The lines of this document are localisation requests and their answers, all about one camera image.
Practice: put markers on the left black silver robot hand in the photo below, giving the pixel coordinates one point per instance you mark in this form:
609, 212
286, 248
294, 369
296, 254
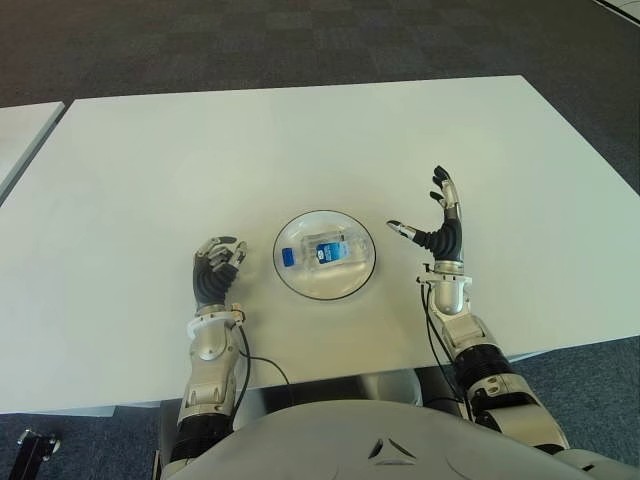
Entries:
210, 280

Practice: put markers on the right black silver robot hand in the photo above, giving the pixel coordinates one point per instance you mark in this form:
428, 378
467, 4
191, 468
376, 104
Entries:
447, 242

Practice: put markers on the clear water bottle blue cap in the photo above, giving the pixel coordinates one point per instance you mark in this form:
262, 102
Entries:
327, 252

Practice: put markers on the white plate black rim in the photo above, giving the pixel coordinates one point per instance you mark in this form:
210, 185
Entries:
325, 287

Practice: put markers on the neighbouring white table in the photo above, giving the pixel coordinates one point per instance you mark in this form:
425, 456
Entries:
20, 130

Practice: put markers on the black wheeled stand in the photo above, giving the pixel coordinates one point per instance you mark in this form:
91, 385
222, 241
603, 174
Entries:
32, 447

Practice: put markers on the grey robot torso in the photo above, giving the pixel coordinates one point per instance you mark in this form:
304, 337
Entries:
350, 445

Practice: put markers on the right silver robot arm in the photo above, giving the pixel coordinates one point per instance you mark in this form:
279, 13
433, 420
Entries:
480, 350

